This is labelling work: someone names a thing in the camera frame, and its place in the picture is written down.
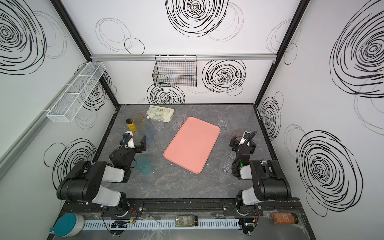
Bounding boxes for blue textured plastic cup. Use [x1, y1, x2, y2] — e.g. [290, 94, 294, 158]
[137, 121, 154, 143]

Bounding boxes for pink translucent plastic cup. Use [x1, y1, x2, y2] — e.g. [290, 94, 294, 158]
[232, 130, 244, 141]

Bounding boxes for teal green plastic cup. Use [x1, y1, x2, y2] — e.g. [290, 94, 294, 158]
[136, 156, 153, 176]

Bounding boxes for amber yellow plastic cup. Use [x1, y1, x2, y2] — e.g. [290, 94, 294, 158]
[131, 113, 144, 127]

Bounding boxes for pink plastic tray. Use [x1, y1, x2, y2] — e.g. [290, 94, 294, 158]
[164, 117, 221, 174]

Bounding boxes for clear short glass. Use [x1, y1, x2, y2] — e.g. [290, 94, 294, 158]
[225, 151, 236, 161]
[220, 162, 232, 174]

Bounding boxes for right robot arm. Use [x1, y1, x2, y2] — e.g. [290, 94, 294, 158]
[229, 132, 292, 207]

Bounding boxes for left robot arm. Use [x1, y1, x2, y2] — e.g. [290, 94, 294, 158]
[57, 132, 147, 212]

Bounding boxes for yellow spice jar black lid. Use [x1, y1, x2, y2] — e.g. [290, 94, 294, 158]
[126, 118, 137, 132]

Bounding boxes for clear faceted glass near pouch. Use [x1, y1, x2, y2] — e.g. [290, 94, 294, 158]
[152, 115, 165, 132]

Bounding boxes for white green sugar pouch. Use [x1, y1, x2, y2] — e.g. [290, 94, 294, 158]
[147, 105, 175, 123]

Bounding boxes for clear glass back right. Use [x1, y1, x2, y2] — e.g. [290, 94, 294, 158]
[218, 112, 231, 129]

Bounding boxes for clear ribbed plastic cup front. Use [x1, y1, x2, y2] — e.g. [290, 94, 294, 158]
[171, 115, 183, 131]

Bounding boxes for clear ribbed plastic cup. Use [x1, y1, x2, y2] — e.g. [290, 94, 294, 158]
[176, 106, 188, 122]
[171, 115, 183, 131]

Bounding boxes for clear ribbed plastic cup back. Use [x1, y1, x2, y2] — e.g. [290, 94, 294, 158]
[176, 106, 188, 122]

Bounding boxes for teal lidded container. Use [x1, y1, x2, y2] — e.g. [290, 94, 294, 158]
[50, 213, 85, 238]

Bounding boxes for green herb jar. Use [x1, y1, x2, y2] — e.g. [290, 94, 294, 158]
[175, 215, 199, 228]

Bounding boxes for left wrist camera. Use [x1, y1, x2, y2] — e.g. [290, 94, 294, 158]
[120, 132, 135, 149]

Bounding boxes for black mounting rail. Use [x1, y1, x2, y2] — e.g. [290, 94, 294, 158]
[61, 197, 304, 217]

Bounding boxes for white mesh wall shelf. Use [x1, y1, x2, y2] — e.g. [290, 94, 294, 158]
[47, 62, 106, 123]

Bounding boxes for black wire basket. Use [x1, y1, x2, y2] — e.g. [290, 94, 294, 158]
[152, 55, 198, 88]

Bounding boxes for white slotted cable duct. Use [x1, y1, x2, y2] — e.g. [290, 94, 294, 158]
[83, 219, 241, 231]

